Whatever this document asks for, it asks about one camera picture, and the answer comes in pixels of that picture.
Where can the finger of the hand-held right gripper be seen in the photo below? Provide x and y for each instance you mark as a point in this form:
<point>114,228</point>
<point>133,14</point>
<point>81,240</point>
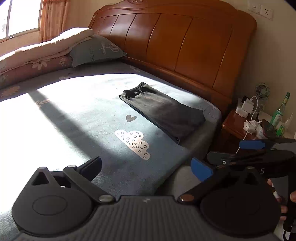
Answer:
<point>252,144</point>
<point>215,157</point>

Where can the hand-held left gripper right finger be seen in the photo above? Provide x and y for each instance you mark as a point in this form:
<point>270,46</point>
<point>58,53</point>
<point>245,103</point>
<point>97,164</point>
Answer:
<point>201,170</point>

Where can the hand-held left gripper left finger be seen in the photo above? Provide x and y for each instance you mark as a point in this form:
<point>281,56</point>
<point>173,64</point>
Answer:
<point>92,166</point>

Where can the dark grey pants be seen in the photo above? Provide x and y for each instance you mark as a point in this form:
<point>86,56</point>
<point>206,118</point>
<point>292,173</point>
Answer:
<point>161,111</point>

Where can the person's right hand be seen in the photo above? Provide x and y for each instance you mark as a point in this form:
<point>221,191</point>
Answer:
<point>282,209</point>

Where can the white plug adapter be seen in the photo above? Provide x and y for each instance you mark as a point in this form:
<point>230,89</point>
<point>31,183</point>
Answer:
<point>249,126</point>

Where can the dark glossy object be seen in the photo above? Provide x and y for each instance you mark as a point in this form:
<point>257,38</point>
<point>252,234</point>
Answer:
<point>268,128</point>

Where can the wooden nightstand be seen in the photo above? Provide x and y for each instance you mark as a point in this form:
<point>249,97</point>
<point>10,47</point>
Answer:
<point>233,122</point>

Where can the green glass bottle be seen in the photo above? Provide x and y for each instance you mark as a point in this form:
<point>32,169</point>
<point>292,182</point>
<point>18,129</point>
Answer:
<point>277,118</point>

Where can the white charger block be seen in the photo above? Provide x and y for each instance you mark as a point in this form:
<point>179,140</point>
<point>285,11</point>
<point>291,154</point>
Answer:
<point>246,106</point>

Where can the small white desk fan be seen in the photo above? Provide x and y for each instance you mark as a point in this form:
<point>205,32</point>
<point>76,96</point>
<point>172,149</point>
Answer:
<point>263,90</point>

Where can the teal printed pillow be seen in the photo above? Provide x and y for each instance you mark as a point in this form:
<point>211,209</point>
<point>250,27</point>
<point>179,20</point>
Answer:
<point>97,51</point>

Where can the wooden headboard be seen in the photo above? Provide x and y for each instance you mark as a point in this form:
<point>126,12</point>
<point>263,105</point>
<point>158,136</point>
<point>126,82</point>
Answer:
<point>173,41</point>

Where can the folded floral quilt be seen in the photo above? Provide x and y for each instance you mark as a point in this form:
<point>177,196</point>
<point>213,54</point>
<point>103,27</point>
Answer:
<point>34,58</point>

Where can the pink striped curtain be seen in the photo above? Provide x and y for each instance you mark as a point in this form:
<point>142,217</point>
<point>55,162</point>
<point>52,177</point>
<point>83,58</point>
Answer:
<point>53,20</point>

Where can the window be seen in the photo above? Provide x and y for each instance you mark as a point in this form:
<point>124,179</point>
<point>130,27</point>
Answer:
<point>20,16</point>

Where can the white wall socket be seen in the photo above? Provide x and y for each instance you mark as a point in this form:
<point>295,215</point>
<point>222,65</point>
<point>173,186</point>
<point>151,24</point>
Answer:
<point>266,11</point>

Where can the white wall switch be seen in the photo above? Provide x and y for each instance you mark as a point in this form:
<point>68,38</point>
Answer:
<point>254,7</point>

